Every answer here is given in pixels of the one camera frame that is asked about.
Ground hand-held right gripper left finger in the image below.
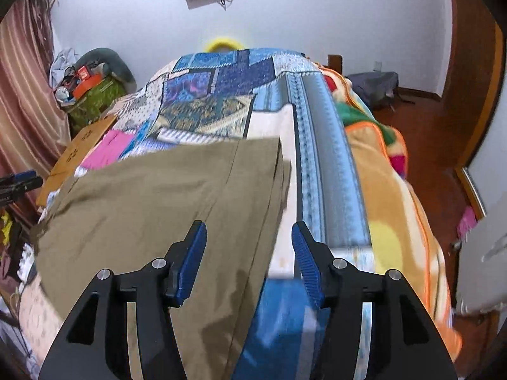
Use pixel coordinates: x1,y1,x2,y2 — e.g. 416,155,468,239
38,220,208,380

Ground orange box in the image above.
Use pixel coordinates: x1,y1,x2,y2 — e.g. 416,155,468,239
74,74,104,98

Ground green patterned bag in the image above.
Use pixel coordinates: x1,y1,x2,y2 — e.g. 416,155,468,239
67,80,128,135

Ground yellow ring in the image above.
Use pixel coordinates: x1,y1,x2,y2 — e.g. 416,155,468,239
205,38,243,53

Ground white door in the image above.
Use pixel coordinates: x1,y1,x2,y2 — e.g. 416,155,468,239
455,127,507,317

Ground orange colourful fleece blanket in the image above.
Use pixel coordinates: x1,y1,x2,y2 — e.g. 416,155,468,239
313,60,463,365

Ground striped pink curtain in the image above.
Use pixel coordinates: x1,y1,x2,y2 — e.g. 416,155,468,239
0,0,72,214

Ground olive khaki pants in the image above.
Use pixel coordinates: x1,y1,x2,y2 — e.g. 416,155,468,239
31,136,292,380

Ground blue patchwork printed bedsheet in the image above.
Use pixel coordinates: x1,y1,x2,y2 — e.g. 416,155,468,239
19,47,373,380

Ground pink cloth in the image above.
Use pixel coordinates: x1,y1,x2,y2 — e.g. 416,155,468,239
81,131,135,169

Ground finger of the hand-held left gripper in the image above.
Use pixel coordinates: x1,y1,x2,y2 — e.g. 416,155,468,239
0,170,43,206

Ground brown cardboard box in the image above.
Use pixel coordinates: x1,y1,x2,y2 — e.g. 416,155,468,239
36,115,119,206

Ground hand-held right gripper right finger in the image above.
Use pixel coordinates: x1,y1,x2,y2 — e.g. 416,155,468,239
292,221,454,380

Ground grey neck pillow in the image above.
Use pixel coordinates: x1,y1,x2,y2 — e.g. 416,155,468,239
75,47,137,92

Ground wooden door frame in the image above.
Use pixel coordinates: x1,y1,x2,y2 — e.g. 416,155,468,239
440,0,507,175

